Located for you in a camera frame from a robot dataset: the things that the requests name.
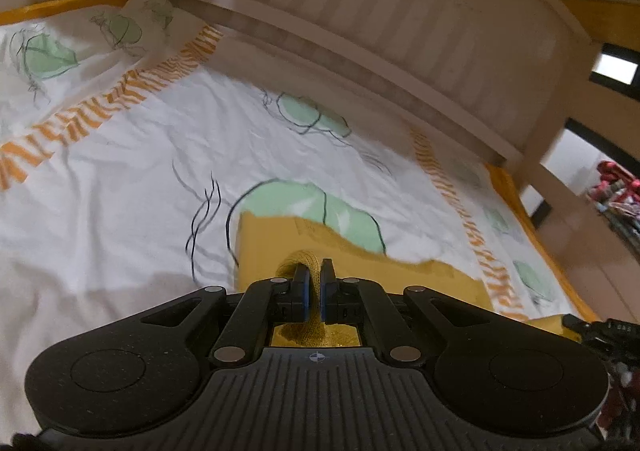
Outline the mustard yellow small garment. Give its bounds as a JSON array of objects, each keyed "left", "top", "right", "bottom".
[{"left": 236, "top": 213, "right": 562, "bottom": 350}]

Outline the red and pink clothes pile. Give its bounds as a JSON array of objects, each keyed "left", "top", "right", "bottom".
[{"left": 586, "top": 160, "right": 639, "bottom": 231}]

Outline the yellow bed sheet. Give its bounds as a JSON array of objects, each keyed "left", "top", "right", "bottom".
[{"left": 485, "top": 163, "right": 600, "bottom": 322}]

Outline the white leaf-print bed cover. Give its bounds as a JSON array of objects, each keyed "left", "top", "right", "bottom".
[{"left": 1, "top": 0, "right": 584, "bottom": 438}]

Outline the beige wooden headboard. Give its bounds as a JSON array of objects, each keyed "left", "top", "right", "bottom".
[{"left": 173, "top": 0, "right": 596, "bottom": 164}]

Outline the beige wooden side rail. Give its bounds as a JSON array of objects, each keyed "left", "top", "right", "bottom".
[{"left": 513, "top": 43, "right": 639, "bottom": 322}]

